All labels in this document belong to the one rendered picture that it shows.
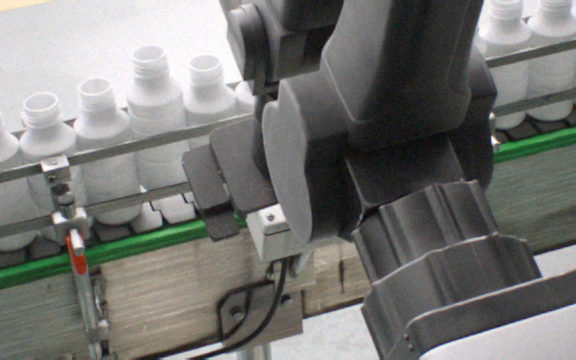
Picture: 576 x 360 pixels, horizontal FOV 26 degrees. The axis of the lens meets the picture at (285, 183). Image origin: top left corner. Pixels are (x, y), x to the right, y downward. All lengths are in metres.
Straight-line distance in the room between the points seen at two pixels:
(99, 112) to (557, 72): 0.53
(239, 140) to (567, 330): 0.36
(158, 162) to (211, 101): 0.09
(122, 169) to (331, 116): 0.76
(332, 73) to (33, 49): 3.27
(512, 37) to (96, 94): 0.47
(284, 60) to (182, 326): 0.80
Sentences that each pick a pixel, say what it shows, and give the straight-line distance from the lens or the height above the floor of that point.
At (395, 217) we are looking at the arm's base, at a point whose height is 1.47.
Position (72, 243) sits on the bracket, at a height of 1.08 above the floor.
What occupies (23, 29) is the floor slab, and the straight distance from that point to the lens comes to 3.98.
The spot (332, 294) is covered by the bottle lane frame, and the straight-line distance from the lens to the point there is 1.50.
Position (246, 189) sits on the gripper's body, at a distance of 0.83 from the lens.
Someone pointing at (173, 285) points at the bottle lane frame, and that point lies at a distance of 1.41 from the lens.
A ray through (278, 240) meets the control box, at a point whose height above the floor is 1.07.
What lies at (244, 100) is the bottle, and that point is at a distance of 1.35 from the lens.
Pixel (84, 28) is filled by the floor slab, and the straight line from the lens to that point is 3.93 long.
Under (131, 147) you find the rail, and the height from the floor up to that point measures 1.11.
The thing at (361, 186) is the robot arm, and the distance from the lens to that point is 0.60.
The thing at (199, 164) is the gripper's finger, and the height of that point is 1.34.
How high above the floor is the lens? 1.83
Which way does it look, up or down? 36 degrees down
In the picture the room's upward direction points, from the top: 4 degrees counter-clockwise
